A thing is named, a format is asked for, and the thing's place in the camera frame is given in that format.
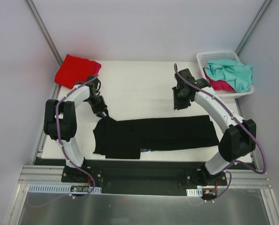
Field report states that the black daisy t-shirt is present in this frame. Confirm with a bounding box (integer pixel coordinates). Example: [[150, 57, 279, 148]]
[[93, 115, 219, 159]]

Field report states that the pink t-shirt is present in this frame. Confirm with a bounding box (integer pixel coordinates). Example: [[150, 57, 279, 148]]
[[92, 61, 102, 74]]

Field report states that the white plastic basket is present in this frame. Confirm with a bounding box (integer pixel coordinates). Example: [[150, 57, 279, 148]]
[[196, 50, 254, 98]]

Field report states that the red t-shirt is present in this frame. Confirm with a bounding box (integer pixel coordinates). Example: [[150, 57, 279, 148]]
[[54, 54, 95, 89]]

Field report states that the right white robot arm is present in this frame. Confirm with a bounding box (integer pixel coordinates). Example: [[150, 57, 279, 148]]
[[173, 67, 256, 185]]

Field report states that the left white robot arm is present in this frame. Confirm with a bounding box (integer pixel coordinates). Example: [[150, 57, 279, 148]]
[[44, 74, 109, 182]]

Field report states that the magenta t-shirt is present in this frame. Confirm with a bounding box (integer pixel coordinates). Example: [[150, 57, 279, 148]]
[[210, 79, 234, 91]]

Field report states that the teal t-shirt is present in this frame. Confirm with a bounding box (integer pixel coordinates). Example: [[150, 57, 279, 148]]
[[203, 60, 252, 93]]

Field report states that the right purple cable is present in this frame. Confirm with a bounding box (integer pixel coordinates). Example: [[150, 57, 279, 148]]
[[173, 63, 268, 206]]

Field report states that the purple cable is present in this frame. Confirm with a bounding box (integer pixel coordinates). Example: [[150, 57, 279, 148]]
[[26, 74, 99, 207], [173, 63, 268, 206]]

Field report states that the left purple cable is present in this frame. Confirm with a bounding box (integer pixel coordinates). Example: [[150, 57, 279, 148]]
[[26, 74, 99, 207]]

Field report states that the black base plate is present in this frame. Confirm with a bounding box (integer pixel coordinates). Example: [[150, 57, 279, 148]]
[[60, 158, 228, 196]]

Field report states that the right white cable duct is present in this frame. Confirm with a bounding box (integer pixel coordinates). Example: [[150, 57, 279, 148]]
[[186, 188, 203, 197]]

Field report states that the white cable duct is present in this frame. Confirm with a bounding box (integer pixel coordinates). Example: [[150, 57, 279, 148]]
[[186, 188, 203, 197], [29, 184, 102, 195]]

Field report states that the left white cable duct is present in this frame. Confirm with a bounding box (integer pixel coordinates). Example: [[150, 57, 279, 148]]
[[29, 184, 102, 195]]

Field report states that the left aluminium frame post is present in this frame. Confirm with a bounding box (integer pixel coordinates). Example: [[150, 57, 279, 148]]
[[24, 0, 63, 66]]

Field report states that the aluminium frame post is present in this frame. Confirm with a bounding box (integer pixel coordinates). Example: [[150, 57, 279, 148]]
[[24, 0, 63, 66], [235, 0, 273, 55]]

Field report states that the right aluminium frame post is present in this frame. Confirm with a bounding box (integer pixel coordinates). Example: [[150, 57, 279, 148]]
[[235, 0, 273, 55]]

